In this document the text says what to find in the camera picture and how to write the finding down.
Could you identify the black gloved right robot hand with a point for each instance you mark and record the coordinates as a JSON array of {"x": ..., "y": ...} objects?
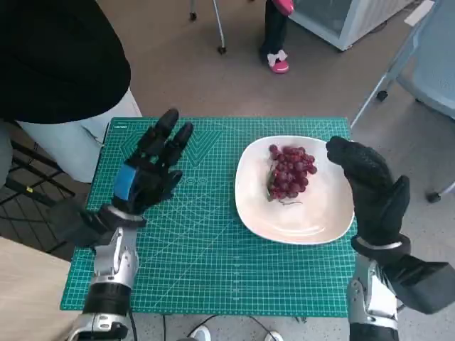
[{"x": 377, "y": 192}]

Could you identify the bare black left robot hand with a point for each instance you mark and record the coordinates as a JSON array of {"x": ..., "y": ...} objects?
[{"x": 149, "y": 177}]

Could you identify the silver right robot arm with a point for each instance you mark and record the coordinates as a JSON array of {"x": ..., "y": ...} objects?
[{"x": 373, "y": 302}]

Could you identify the green cutting mat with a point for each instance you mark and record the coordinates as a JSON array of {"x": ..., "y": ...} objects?
[{"x": 213, "y": 255}]

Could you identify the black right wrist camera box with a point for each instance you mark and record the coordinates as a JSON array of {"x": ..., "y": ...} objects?
[{"x": 426, "y": 284}]

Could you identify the grey-blue office chair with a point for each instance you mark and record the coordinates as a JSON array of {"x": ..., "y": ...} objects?
[{"x": 430, "y": 64}]

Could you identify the white square plate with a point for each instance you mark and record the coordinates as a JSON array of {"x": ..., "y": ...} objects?
[{"x": 302, "y": 223}]

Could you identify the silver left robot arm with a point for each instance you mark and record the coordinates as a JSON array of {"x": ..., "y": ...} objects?
[{"x": 110, "y": 277}]

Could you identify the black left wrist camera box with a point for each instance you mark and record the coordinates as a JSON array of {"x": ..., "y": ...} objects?
[{"x": 74, "y": 227}]

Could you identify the white glass-front cabinet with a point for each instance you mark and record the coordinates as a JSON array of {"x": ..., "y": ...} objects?
[{"x": 337, "y": 17}]

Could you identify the red toy grape bunch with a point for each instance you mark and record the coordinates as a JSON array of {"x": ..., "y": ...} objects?
[{"x": 291, "y": 174}]

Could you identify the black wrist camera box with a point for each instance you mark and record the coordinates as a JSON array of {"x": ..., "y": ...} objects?
[
  {"x": 426, "y": 284},
  {"x": 74, "y": 227}
]

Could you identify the metal chair leg with castor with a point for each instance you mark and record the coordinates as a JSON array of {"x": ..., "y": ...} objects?
[{"x": 218, "y": 25}]

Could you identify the light wooden desk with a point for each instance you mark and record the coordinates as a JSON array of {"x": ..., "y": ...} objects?
[{"x": 32, "y": 295}]

